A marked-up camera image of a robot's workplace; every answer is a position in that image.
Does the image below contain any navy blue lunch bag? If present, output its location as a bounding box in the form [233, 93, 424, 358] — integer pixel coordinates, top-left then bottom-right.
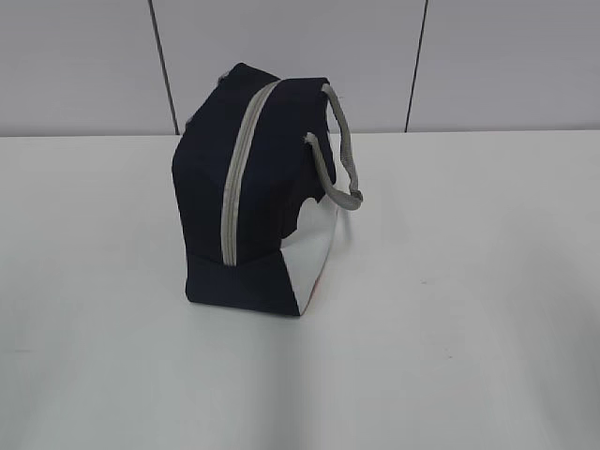
[172, 63, 364, 317]

